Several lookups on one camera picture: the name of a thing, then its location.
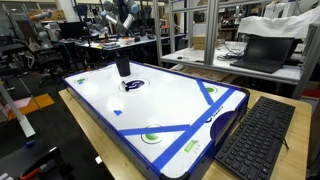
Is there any black cable bundle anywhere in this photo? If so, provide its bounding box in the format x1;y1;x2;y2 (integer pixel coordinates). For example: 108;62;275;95
216;39;248;62

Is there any black marker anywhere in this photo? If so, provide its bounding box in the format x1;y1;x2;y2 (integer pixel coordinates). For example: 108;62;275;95
120;80;130;92

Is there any long blue tape strip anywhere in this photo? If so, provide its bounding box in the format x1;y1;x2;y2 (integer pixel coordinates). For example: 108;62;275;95
151;87;237;172

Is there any black laptop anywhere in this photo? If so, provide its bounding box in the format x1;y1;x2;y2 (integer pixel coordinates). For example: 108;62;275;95
229;34;296;75

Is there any cardboard box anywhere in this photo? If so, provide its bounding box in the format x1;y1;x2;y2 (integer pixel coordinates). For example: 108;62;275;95
192;34;219;51

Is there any medium blue tape strip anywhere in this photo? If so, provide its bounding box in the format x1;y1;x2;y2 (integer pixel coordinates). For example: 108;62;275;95
118;123;192;137

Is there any black office chair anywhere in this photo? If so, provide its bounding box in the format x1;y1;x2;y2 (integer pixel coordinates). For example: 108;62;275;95
31;41;69;88

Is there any orange floor mat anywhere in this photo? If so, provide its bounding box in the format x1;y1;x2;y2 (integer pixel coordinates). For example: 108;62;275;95
6;93;56;122

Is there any white background desk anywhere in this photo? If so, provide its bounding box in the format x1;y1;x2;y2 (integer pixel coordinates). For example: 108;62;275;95
74;33;187;51

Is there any dark plastic cup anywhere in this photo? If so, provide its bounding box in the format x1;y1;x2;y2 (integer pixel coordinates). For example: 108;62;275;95
114;54;132;78

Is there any white blue air hockey table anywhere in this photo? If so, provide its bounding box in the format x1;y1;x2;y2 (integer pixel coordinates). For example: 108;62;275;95
61;59;251;180

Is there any small blue object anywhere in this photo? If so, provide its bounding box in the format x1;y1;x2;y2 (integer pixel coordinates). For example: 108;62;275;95
23;139;36;149

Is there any black computer keyboard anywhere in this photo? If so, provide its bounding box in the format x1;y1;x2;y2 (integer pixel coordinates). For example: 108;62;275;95
214;95;297;180

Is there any black orange tool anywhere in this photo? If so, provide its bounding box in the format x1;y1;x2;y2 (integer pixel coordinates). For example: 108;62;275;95
19;146;76;180

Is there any white leaning panel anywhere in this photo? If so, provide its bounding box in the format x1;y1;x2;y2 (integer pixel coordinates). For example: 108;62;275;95
0;83;37;138

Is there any white bowl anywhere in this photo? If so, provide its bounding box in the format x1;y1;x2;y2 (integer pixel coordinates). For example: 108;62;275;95
118;36;136;47

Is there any white cloth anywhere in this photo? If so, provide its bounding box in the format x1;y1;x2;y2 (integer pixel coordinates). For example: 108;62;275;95
237;5;320;40

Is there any black monitor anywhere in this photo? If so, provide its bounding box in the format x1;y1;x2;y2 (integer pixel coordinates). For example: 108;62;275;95
58;21;90;40

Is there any flat cardboard sheet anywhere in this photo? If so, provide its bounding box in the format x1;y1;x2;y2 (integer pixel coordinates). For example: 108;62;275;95
171;64;241;84

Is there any aluminium profile frame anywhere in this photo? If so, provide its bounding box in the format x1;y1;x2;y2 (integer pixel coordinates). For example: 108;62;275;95
152;0;320;100

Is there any short blue tape strip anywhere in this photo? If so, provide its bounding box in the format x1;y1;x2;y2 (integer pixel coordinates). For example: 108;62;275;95
195;79;215;106

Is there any white background machine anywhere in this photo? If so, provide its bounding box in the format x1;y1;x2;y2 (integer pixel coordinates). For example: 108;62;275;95
263;0;301;19

